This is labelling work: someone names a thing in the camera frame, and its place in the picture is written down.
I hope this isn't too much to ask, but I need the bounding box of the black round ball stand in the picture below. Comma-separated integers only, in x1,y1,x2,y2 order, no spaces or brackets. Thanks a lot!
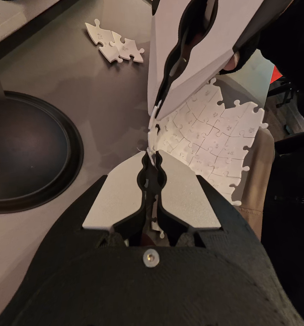
0,91,84,214

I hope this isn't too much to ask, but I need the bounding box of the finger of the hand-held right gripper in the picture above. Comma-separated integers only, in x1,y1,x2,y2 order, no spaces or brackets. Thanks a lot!
157,0,266,121
148,0,191,116

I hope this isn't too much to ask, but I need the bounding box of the small joined puzzle piece cluster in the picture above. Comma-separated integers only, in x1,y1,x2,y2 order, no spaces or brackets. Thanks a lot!
85,19,145,64

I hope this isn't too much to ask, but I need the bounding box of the person's black clothing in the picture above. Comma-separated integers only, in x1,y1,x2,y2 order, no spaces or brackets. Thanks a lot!
260,0,304,326

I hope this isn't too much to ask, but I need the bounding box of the orange plastic object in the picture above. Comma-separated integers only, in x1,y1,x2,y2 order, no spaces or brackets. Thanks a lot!
270,65,285,85

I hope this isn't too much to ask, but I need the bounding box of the blue puzzle box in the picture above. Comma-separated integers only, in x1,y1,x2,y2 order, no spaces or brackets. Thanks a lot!
0,0,63,62

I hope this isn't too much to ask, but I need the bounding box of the partly built puzzle ball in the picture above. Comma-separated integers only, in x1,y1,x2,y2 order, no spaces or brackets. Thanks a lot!
146,78,269,206

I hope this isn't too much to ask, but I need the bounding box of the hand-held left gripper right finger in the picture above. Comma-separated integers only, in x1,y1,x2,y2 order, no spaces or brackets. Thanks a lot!
156,150,221,246

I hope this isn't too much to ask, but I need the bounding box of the person's right hand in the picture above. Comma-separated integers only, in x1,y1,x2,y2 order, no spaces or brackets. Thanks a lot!
223,52,239,72

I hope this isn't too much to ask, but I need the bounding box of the white puzzle piece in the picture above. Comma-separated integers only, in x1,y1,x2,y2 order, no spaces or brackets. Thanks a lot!
151,195,165,239

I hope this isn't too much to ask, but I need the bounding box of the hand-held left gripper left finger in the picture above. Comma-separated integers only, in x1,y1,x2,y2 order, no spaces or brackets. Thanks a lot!
82,151,148,246

